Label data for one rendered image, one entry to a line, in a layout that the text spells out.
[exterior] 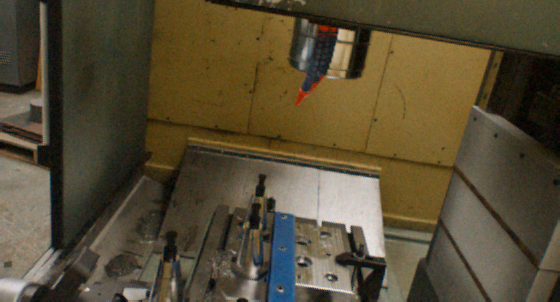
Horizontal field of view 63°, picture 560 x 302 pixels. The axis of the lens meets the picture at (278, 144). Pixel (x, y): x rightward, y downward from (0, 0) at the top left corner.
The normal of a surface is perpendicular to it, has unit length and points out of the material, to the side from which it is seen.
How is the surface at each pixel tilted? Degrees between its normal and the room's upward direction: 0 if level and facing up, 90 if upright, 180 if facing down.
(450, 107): 90
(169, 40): 90
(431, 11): 90
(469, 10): 90
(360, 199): 24
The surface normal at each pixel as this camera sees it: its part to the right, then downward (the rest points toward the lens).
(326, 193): 0.13, -0.71
